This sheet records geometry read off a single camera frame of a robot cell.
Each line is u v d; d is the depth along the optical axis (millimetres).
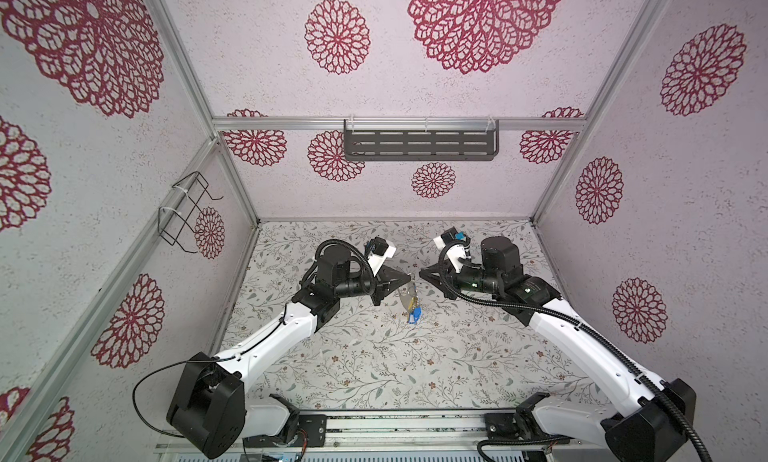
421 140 944
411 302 730
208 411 402
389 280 675
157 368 412
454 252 624
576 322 471
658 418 377
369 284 672
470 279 617
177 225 759
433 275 695
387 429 754
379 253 631
